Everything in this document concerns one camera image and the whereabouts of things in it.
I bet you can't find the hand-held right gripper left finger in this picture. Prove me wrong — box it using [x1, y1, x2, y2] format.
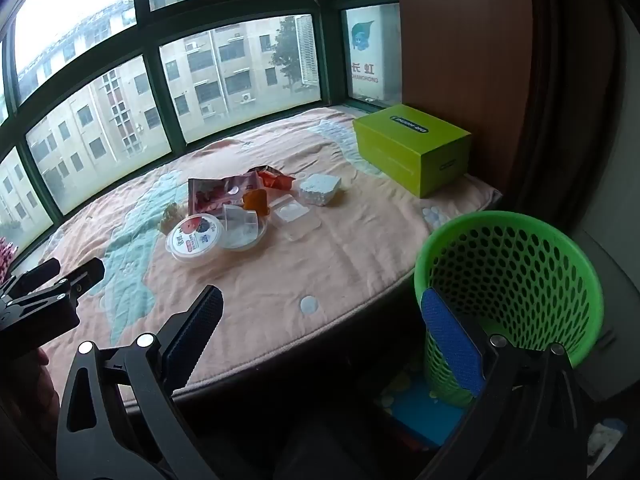
[56, 285, 226, 480]

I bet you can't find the clear plastic tray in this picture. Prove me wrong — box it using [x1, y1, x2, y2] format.
[272, 198, 321, 242]

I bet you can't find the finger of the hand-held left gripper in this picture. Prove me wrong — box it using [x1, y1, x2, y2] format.
[56, 257, 106, 311]
[0, 258, 62, 306]

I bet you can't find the lime green cardboard box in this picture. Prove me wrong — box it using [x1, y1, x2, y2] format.
[353, 104, 473, 199]

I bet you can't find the white printed box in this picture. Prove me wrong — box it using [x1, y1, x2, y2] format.
[345, 4, 402, 102]

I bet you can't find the pink snack packet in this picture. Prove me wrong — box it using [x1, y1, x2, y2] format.
[187, 172, 261, 216]

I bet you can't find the orange jelly cup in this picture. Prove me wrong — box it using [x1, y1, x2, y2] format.
[241, 189, 271, 219]

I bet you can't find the green mesh plastic basket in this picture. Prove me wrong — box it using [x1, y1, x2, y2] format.
[413, 211, 605, 408]

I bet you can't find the green window frame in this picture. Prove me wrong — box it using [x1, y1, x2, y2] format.
[0, 0, 402, 263]

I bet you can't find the person's left hand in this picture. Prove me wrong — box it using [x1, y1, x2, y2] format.
[30, 347, 65, 413]

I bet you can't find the brown wooden cabinet panel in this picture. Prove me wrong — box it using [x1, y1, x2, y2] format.
[397, 0, 532, 191]

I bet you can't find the pink printed blanket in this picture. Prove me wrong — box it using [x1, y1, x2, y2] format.
[9, 105, 504, 403]

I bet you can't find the orange red snack wrapper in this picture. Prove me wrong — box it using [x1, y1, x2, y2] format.
[257, 165, 297, 192]

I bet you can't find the small beige crumpled scrap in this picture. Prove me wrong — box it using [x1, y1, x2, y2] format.
[158, 202, 181, 234]

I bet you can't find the clear plastic cup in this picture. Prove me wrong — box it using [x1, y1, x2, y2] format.
[220, 203, 269, 251]

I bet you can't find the blue floor mat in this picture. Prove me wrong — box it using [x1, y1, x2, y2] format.
[375, 355, 476, 448]

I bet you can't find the white wardrobe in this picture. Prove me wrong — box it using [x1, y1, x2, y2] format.
[570, 210, 640, 401]

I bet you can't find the round white lidded container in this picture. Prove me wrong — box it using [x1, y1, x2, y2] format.
[165, 213, 225, 263]

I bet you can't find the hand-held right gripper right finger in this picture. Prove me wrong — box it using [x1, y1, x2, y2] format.
[420, 287, 588, 480]

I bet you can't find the white patterned cloth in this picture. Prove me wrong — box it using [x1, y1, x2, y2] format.
[586, 417, 629, 463]

